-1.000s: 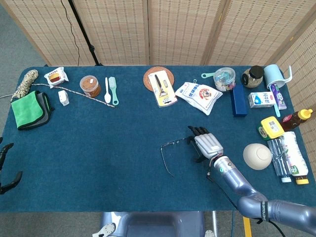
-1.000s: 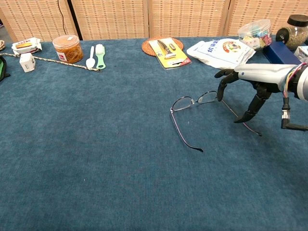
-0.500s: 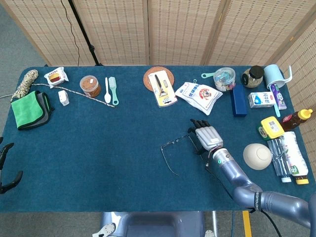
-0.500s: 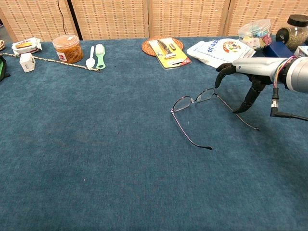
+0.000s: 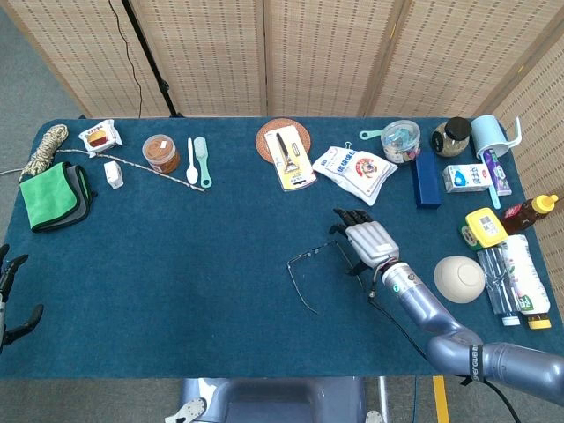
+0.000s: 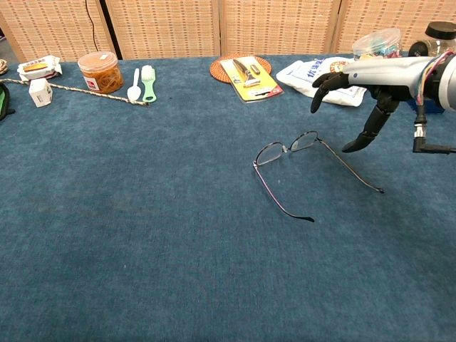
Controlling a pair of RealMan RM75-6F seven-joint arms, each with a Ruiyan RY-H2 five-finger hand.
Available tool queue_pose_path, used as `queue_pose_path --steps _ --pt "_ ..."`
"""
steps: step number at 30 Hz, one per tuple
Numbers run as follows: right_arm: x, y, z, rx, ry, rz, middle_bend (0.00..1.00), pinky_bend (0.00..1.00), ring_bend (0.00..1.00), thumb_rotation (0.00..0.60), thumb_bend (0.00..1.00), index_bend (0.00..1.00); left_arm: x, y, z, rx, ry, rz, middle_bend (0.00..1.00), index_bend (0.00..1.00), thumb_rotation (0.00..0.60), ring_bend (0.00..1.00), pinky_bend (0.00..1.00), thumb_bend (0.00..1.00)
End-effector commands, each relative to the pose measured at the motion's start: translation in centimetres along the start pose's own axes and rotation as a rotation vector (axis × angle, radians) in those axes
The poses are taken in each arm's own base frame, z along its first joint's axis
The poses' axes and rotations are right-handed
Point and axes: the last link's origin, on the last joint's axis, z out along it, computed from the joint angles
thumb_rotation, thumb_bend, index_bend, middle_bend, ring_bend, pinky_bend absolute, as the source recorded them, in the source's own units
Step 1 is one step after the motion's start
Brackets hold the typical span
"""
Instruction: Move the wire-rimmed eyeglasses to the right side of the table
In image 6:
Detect thin metal-framed eyeglasses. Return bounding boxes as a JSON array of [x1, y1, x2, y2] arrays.
[[252, 130, 385, 224]]

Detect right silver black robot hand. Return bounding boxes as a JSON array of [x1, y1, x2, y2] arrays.
[[310, 56, 434, 154]]

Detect razor in yellow blister pack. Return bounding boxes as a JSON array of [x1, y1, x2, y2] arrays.
[[219, 56, 285, 104]]

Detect green cloth with black trim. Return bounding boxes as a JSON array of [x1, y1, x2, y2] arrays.
[[0, 81, 16, 122]]

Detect cake snack in white wrapper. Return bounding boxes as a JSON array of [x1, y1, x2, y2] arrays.
[[16, 55, 63, 82]]

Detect clear jar of rubber bands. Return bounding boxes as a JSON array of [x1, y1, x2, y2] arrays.
[[77, 51, 125, 95]]

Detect bamboo folding screen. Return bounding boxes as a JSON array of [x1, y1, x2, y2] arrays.
[[0, 0, 456, 63]]

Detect beige braided rope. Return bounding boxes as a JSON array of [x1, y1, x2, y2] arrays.
[[0, 58, 150, 107]]

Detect blue table cloth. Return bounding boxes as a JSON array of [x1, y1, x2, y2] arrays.
[[0, 53, 456, 342]]

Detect clear tub of colourful clips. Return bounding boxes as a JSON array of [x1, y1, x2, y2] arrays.
[[351, 27, 404, 63]]

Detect glass jar with black lid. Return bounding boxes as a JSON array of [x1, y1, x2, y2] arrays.
[[408, 21, 456, 58]]

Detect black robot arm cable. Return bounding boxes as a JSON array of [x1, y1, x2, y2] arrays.
[[412, 103, 456, 155]]

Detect small white carton box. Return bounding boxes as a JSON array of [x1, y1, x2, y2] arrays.
[[28, 78, 53, 108]]

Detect mint green scrub brush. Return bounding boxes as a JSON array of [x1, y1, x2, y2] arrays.
[[140, 64, 158, 104]]

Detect dark blue rectangular box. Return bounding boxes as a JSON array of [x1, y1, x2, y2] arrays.
[[405, 96, 445, 115]]

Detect white printed plastic bag pack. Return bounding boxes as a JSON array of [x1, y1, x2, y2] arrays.
[[276, 56, 368, 108]]

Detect black stand pole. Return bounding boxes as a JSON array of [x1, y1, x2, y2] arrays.
[[98, 0, 124, 61]]

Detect round woven rattan coaster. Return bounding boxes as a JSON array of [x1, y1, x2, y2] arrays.
[[209, 55, 273, 85]]

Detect white plastic spoon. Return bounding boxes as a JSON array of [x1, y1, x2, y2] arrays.
[[126, 68, 142, 101]]

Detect thin black hanging cable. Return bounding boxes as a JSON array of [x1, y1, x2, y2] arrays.
[[84, 0, 100, 53]]

